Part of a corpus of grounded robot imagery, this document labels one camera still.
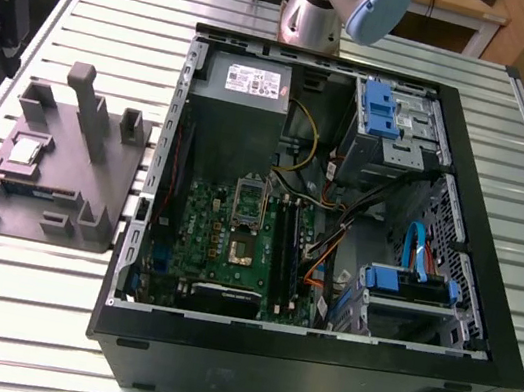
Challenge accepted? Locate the silver CPU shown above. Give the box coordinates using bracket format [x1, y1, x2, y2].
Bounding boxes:
[7, 135, 45, 168]

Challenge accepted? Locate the black CPU socket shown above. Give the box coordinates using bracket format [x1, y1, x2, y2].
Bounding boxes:
[224, 236, 259, 270]

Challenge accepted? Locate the grey parts rack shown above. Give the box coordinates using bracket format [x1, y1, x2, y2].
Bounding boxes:
[0, 47, 170, 261]

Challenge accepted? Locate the grey power supply unit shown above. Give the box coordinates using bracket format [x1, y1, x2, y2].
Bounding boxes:
[176, 46, 297, 182]

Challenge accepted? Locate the green motherboard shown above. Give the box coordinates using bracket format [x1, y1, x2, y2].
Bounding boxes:
[134, 157, 340, 333]

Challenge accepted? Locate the thin metal locking lever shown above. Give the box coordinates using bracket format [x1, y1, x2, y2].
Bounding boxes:
[257, 176, 279, 239]

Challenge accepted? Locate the black graphics card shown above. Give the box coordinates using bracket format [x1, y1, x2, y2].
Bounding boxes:
[173, 275, 265, 323]

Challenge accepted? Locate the black RAM slot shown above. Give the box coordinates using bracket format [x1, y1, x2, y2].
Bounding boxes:
[258, 194, 294, 312]
[264, 195, 300, 313]
[270, 196, 307, 313]

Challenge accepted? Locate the blue plastic disk carrier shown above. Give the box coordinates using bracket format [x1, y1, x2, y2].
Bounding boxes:
[355, 78, 410, 141]

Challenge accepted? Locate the silver drive cage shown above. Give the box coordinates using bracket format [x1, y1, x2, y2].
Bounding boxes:
[335, 74, 464, 202]

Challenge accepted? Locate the black open PC case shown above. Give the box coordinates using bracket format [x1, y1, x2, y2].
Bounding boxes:
[77, 12, 524, 392]

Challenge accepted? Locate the black disk in blue carrier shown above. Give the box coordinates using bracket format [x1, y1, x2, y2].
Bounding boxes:
[358, 260, 463, 312]

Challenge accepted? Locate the silver disk bay cage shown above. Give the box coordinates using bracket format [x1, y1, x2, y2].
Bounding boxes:
[329, 260, 501, 360]

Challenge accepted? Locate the metal socket cover frame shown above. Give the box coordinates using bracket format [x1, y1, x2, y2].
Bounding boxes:
[228, 174, 273, 236]

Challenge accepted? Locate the yellow wire bundle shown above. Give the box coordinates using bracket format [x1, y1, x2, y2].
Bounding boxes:
[273, 96, 328, 180]

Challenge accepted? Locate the orange wire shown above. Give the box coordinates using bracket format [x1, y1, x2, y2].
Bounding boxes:
[299, 242, 338, 291]

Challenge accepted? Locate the black cable bundle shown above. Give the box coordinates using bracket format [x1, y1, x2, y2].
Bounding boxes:
[300, 149, 445, 286]

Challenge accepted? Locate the blue wire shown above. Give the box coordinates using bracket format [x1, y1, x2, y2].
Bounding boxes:
[398, 219, 442, 284]

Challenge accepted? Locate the wooden desk with white frame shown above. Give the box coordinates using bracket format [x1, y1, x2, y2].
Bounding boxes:
[192, 0, 514, 65]

